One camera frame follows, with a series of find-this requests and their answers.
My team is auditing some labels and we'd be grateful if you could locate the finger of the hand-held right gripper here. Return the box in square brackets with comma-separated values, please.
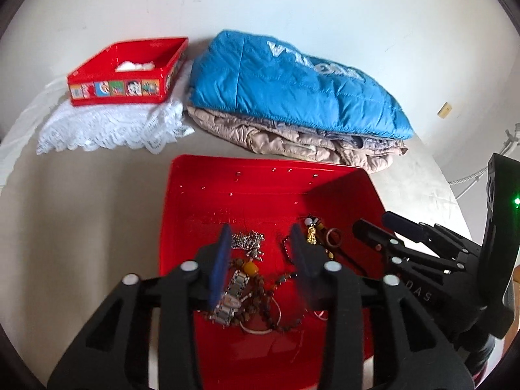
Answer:
[382, 211, 482, 261]
[353, 218, 451, 277]

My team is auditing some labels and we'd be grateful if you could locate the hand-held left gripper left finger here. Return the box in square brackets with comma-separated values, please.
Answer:
[48, 224, 233, 390]

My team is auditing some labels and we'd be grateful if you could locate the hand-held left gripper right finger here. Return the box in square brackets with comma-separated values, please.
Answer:
[289, 223, 474, 390]

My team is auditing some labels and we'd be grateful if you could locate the silver metal wristwatch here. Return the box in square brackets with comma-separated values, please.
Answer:
[209, 270, 250, 326]

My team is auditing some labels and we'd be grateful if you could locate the gold pendant keychain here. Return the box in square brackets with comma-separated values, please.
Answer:
[301, 214, 368, 275]

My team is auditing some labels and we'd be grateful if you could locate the small brown bead necklace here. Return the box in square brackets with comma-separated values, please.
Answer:
[229, 252, 305, 334]

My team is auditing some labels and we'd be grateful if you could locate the large red tin box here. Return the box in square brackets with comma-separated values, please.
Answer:
[158, 154, 397, 390]

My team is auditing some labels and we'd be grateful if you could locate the folded beige clothing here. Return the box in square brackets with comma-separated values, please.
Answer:
[186, 106, 408, 175]

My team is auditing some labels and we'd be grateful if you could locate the blue quilted jacket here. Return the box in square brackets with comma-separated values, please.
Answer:
[189, 30, 414, 141]

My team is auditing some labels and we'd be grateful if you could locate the white lace cloth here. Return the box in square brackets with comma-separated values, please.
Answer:
[36, 59, 196, 156]

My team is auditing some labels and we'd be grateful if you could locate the small red cartoon-print tin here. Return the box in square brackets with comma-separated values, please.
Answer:
[67, 37, 189, 107]

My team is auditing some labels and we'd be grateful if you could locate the white cotton wad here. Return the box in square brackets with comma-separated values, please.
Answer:
[116, 60, 155, 72]

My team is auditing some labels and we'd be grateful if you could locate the white scalloped sheet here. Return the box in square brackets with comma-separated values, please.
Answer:
[0, 81, 70, 188]

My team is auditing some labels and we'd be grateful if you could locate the dark bead string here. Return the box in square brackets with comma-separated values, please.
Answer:
[280, 233, 299, 269]

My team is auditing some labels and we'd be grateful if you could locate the wooden door frame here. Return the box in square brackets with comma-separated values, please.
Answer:
[512, 265, 520, 326]

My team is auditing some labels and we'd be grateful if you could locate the silver chain necklace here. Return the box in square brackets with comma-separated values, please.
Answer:
[229, 229, 267, 261]

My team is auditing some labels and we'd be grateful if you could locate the white wall cable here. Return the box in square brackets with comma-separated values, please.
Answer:
[447, 122, 520, 189]

